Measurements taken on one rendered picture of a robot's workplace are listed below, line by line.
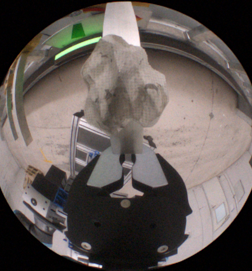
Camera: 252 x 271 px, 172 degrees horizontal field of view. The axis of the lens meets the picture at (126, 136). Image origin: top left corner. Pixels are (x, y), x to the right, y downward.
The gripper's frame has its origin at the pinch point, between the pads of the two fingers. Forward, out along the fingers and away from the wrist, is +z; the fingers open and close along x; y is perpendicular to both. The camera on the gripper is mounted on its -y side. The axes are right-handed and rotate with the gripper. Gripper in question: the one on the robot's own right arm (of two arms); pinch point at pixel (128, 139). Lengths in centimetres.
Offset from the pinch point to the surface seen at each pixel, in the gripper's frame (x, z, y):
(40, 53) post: -27.3, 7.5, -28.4
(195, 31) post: 19.2, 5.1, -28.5
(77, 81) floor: -54, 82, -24
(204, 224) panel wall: 187, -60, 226
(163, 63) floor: 36, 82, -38
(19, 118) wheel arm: -23.5, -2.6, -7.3
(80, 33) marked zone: -10.9, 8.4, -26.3
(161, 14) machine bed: 16, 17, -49
